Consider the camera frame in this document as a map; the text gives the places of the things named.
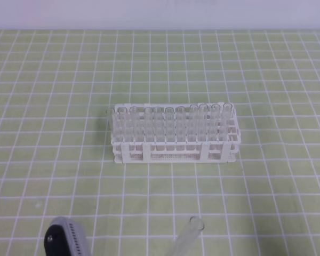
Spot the clear test tube eleventh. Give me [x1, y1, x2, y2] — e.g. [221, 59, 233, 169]
[220, 102, 233, 141]

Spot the green grid tablecloth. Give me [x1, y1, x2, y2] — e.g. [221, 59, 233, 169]
[0, 30, 320, 255]

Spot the clear glass test tube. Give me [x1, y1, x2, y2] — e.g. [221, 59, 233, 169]
[166, 216, 205, 256]

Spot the white plastic test tube rack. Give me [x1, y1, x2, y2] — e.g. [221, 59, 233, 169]
[111, 102, 241, 164]

